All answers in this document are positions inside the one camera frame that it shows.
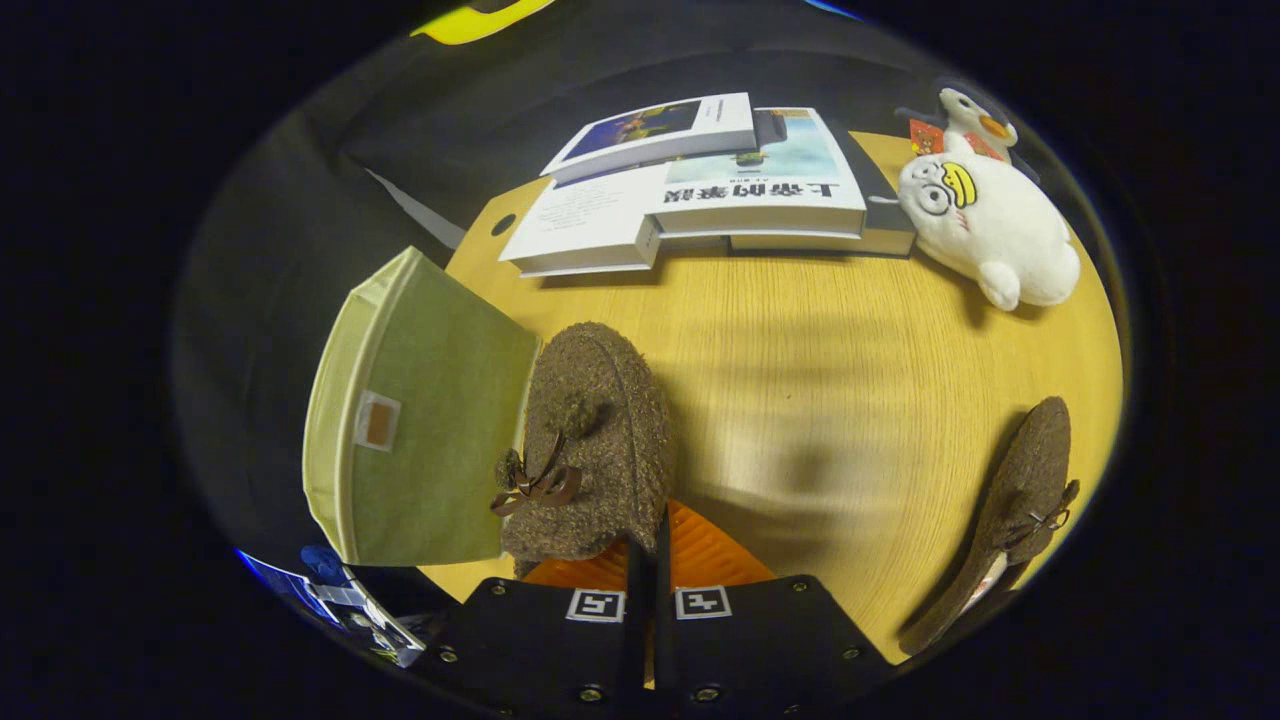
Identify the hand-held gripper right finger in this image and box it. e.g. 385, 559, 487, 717
653, 502, 896, 711

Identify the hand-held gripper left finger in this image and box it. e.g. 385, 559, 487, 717
428, 538, 649, 709

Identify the brown fuzzy shoe with bow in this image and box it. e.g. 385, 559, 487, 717
490, 321, 678, 581
897, 396, 1081, 656

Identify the green fabric storage box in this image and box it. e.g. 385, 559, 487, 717
302, 246, 541, 568

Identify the blue and white plastic object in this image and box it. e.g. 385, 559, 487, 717
240, 545, 426, 669

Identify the book with pale sky cover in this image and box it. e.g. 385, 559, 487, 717
650, 107, 869, 241

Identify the white seal plush toy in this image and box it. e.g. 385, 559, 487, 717
895, 135, 1082, 312

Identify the book with dark picture cover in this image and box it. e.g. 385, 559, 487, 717
540, 92, 758, 186

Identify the penguin plush toy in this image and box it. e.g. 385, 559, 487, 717
893, 85, 1041, 186

